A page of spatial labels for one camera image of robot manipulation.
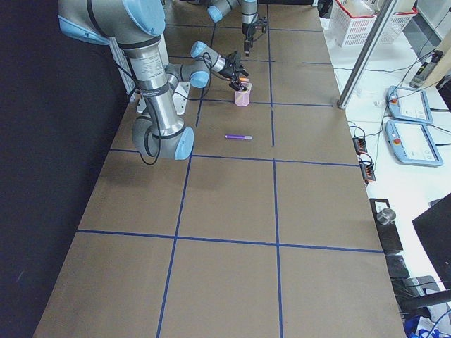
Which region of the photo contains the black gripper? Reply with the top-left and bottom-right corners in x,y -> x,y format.
221,51 -> 249,90
242,16 -> 267,57

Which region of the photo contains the purple highlighter pen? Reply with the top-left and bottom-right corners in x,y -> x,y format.
225,134 -> 253,141

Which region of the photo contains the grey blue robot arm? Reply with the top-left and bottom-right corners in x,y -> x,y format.
206,0 -> 268,57
58,1 -> 249,160

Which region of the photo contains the pink mesh pen holder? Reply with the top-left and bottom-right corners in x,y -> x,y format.
234,82 -> 252,107

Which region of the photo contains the white plastic basket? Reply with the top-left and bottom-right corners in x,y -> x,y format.
328,1 -> 418,47

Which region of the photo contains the far orange power strip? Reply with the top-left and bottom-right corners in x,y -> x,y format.
352,136 -> 367,154

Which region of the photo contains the orange power strip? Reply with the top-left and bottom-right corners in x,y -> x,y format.
359,161 -> 376,184
352,136 -> 367,154

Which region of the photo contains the near orange power strip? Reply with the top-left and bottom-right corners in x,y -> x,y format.
359,161 -> 376,184

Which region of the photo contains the far teach pendant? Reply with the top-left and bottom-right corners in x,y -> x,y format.
386,86 -> 433,125

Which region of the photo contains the teach pendant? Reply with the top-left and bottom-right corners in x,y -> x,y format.
385,120 -> 443,167
386,86 -> 433,125

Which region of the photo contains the near teach pendant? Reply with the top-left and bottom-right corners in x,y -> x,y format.
385,120 -> 443,167

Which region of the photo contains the steel cup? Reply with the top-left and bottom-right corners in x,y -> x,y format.
376,208 -> 396,225

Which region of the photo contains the black box on table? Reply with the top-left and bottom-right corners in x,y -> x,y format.
369,198 -> 403,255

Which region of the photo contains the black monitor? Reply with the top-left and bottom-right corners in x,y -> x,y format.
412,197 -> 450,289

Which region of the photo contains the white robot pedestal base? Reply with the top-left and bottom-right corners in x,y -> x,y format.
133,31 -> 191,115

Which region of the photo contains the aluminium frame post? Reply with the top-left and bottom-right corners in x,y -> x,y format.
337,0 -> 399,110

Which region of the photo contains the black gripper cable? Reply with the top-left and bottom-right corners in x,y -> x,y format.
140,52 -> 214,166

